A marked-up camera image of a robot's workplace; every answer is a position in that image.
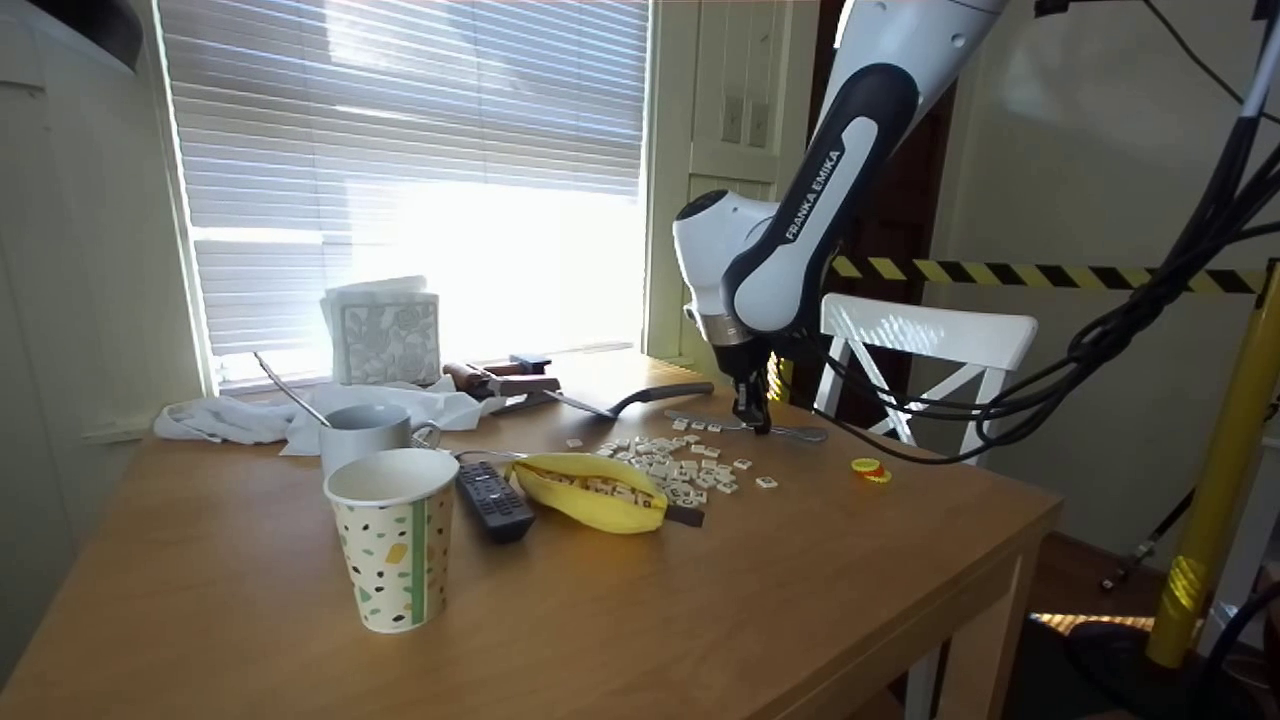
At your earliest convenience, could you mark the black curved spoon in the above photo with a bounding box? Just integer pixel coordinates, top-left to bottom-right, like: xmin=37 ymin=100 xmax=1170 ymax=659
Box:
xmin=551 ymin=380 xmax=714 ymax=423

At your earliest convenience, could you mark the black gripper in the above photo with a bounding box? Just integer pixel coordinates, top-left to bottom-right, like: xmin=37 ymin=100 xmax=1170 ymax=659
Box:
xmin=714 ymin=340 xmax=770 ymax=437

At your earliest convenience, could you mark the pile of letter tiles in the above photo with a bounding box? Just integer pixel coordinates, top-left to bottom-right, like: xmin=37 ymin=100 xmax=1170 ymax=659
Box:
xmin=603 ymin=417 xmax=781 ymax=510

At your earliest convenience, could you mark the black remote control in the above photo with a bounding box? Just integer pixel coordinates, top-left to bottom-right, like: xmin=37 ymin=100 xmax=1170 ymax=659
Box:
xmin=458 ymin=461 xmax=537 ymax=543

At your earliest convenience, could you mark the red black tool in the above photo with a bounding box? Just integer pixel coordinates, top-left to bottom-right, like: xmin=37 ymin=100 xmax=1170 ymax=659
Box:
xmin=446 ymin=362 xmax=560 ymax=402

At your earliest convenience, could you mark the white wooden chair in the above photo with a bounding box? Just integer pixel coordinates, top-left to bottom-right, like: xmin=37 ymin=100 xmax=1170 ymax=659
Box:
xmin=811 ymin=293 xmax=1034 ymax=465

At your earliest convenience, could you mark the grey mug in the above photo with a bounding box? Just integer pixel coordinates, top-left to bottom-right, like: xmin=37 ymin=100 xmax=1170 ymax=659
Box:
xmin=321 ymin=403 xmax=427 ymax=476

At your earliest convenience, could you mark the white window blind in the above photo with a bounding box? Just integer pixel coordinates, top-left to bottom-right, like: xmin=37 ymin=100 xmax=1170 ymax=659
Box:
xmin=157 ymin=0 xmax=649 ymax=389

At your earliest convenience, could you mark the spoon in mug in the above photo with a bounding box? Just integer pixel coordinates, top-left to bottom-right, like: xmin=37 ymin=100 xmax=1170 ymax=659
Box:
xmin=253 ymin=353 xmax=332 ymax=430

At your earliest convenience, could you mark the white tissue box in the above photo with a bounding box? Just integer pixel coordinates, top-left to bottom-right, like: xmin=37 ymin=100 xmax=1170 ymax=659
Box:
xmin=321 ymin=278 xmax=439 ymax=384

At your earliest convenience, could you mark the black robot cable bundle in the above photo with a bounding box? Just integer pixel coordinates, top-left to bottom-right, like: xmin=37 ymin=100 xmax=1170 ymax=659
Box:
xmin=796 ymin=0 xmax=1280 ymax=474

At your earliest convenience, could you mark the yellow bottle cap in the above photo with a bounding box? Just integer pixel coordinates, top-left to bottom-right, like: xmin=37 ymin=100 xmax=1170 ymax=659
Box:
xmin=847 ymin=457 xmax=891 ymax=483

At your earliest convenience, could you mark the yellow black barrier tape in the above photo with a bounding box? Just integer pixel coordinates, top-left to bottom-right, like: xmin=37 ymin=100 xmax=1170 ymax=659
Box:
xmin=832 ymin=256 xmax=1264 ymax=295

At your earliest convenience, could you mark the white crumpled cloth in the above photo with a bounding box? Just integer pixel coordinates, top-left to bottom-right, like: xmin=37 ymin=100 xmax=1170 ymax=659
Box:
xmin=153 ymin=384 xmax=489 ymax=457

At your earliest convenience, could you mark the dotted paper cup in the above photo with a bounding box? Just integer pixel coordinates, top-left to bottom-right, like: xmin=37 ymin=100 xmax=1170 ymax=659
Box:
xmin=323 ymin=447 xmax=458 ymax=637

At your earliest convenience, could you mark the yellow banana shaped case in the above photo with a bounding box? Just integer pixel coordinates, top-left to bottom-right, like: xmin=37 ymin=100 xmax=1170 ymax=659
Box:
xmin=511 ymin=452 xmax=673 ymax=535

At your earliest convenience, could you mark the yellow stanchion pole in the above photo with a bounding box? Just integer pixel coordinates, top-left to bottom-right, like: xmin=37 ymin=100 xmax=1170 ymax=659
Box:
xmin=1145 ymin=269 xmax=1280 ymax=667

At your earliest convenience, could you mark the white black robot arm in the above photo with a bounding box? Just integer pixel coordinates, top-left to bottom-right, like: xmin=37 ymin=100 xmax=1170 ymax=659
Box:
xmin=673 ymin=0 xmax=1008 ymax=431

